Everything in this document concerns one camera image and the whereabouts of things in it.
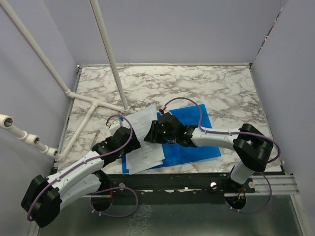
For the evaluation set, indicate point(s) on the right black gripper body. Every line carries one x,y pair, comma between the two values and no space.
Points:
163,136

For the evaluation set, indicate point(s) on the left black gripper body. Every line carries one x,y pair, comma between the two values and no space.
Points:
133,144

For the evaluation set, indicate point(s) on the blue clip file folder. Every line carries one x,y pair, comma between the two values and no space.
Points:
186,151

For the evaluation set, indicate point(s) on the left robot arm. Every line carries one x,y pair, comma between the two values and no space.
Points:
47,196

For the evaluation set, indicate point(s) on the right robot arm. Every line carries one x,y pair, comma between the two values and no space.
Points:
252,147

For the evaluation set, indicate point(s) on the metal pen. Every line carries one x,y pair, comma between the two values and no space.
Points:
95,138

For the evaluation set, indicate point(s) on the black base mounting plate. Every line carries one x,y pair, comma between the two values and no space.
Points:
170,189

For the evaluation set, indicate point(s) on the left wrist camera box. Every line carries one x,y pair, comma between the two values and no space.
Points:
114,126

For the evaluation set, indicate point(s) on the white pvc pipe frame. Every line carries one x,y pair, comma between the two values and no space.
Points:
6,122

